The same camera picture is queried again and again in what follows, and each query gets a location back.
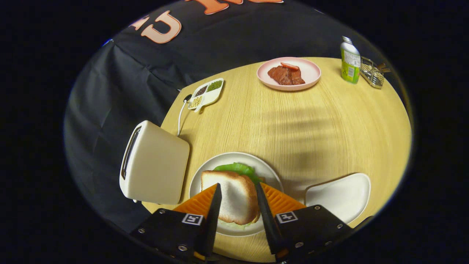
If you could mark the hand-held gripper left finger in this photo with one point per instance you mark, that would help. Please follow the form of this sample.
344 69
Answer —
212 223

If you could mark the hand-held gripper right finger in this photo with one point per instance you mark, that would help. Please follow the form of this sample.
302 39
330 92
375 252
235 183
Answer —
269 223

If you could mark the toasted white bread slice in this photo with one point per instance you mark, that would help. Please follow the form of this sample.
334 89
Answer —
238 198

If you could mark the green lettuce leaf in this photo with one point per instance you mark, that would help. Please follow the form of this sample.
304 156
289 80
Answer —
238 168

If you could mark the white round plate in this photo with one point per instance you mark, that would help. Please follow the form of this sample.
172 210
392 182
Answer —
198 180

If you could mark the cream white toaster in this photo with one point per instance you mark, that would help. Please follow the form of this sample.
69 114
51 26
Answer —
161 165

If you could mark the white rounded square plate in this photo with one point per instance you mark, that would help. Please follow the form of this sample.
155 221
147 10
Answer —
344 194

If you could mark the white divided condiment dish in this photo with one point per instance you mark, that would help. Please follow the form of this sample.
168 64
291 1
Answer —
210 97

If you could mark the reddish brown meat slices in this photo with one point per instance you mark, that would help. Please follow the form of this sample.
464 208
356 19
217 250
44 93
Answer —
284 76

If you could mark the pink round plate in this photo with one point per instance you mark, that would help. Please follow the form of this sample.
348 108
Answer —
311 71

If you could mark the red tomato slice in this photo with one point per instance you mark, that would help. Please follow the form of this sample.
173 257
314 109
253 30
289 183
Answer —
289 66

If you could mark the green labelled bottle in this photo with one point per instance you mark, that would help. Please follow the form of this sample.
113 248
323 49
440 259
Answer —
350 66

